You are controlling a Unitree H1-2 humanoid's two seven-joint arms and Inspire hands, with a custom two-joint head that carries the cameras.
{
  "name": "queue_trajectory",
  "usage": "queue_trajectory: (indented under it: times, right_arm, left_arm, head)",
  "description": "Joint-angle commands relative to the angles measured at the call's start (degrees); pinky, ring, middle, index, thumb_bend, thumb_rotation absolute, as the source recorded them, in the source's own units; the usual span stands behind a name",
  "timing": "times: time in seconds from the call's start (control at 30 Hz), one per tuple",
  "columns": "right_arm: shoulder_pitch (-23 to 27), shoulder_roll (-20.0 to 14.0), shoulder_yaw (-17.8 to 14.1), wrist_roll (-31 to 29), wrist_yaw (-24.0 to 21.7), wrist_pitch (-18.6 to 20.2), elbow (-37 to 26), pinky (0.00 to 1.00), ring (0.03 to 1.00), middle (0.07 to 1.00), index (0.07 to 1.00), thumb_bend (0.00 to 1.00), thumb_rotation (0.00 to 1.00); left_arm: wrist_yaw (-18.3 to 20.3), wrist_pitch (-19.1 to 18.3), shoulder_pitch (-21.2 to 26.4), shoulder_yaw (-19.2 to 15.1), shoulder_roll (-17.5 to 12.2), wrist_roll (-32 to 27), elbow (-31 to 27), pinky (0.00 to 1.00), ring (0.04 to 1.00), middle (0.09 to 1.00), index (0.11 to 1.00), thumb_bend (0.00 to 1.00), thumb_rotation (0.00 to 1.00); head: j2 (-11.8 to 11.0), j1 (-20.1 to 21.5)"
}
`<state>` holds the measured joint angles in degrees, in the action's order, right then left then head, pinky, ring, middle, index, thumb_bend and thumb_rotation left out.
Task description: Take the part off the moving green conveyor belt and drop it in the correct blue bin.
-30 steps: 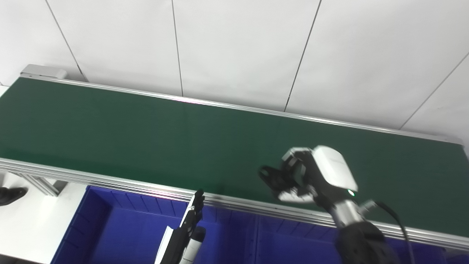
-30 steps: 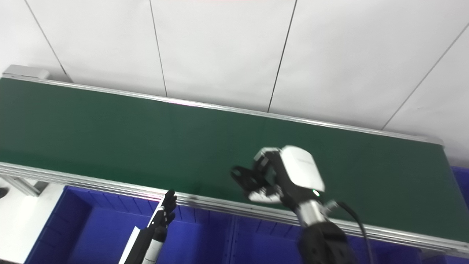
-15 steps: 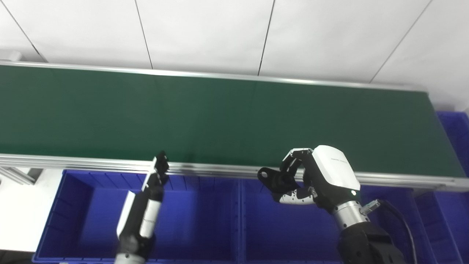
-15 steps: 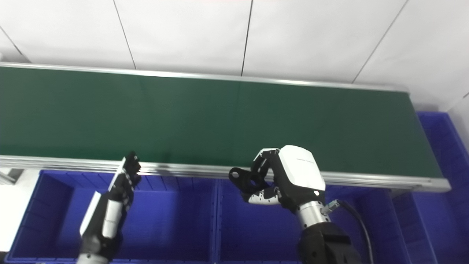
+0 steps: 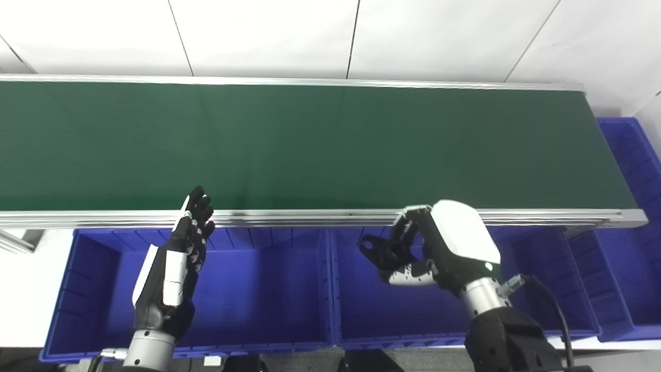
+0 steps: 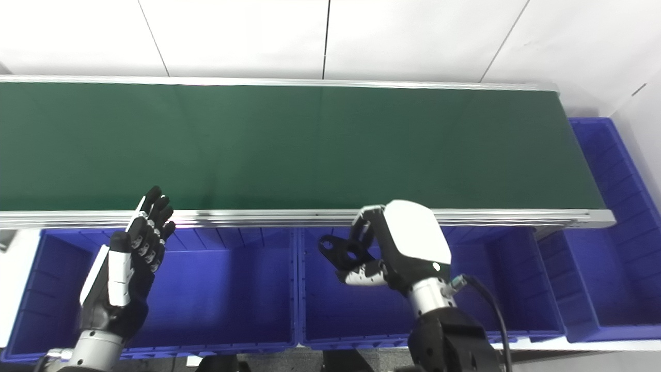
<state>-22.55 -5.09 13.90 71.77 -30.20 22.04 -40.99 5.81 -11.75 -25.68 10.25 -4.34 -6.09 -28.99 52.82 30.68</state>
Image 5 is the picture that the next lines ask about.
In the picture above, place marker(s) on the aluminium conveyor leg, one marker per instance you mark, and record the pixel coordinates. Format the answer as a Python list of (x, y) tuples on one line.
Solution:
[(20, 242)]

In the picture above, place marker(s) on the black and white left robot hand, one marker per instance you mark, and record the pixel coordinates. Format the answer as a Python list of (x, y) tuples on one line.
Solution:
[(160, 299)]

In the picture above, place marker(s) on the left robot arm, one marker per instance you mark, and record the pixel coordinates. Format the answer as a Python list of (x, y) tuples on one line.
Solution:
[(150, 351)]

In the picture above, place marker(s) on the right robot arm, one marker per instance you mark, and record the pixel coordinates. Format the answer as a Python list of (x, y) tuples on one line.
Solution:
[(506, 336)]

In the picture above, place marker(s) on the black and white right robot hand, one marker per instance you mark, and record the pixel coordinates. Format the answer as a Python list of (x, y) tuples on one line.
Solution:
[(459, 243)]

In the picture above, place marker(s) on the black metal flange part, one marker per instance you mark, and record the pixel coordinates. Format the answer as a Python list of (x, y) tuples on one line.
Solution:
[(384, 253)]

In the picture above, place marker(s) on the green conveyor belt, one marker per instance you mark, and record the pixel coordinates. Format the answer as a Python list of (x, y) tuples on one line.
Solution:
[(310, 218), (310, 144)]

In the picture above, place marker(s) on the blue plastic bin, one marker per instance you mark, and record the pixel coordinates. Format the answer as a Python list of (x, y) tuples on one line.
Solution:
[(635, 217), (372, 310), (268, 289)]

